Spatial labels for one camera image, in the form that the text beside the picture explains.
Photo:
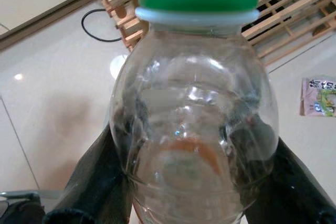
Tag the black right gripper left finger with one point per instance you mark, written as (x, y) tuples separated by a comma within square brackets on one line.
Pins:
[(92, 190)]

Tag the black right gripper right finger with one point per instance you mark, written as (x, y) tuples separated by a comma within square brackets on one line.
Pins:
[(288, 195)]

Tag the wooden slatted rack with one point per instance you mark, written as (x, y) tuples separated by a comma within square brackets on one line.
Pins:
[(288, 11)]

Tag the pink printed snack packet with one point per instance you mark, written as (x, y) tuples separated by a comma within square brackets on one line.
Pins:
[(317, 98)]

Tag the clear bottle green cap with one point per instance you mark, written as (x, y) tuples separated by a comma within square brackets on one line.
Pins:
[(194, 51)]

